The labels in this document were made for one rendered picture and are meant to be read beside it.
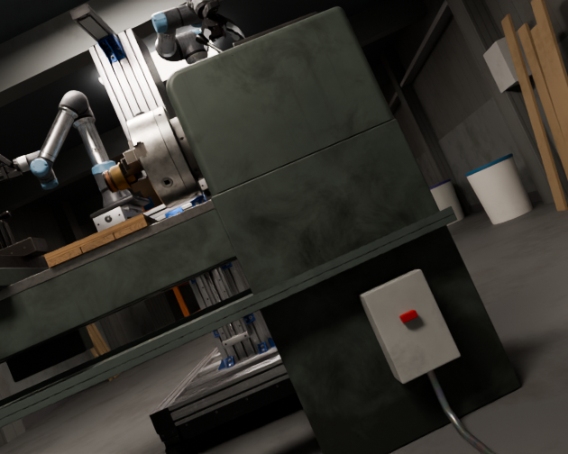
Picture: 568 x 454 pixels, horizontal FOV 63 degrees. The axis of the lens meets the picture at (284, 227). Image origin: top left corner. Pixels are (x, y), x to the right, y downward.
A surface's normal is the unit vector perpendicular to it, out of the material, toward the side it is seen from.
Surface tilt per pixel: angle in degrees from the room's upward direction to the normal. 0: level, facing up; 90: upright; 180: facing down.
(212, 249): 90
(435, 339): 90
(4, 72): 90
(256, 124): 90
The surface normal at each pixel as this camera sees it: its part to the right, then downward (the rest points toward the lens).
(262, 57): 0.06, -0.08
